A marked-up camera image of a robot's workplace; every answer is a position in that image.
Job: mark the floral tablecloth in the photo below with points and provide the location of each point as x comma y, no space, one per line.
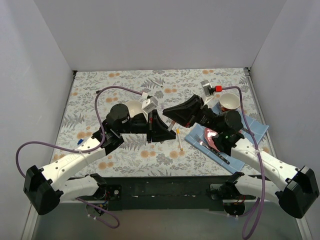
135,157

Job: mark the pink dotted plate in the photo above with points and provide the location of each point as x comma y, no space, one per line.
209,135

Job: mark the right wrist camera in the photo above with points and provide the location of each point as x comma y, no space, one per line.
208,91

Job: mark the red and white cup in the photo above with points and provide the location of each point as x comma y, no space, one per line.
229,101

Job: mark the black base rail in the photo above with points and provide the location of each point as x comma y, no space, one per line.
170,193

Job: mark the black handled fork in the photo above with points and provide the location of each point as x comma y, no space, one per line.
211,149

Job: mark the blue checked cloth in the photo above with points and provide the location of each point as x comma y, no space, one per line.
235,164

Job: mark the yellow marker pen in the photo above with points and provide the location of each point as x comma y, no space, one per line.
179,139

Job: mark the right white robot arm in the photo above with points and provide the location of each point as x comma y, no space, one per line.
294,189

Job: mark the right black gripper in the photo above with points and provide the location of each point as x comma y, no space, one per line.
197,113

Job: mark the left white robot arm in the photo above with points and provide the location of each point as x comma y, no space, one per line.
51,184

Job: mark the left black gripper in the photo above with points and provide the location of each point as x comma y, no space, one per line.
150,125

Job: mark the cream bowl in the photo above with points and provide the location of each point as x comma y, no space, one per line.
134,107

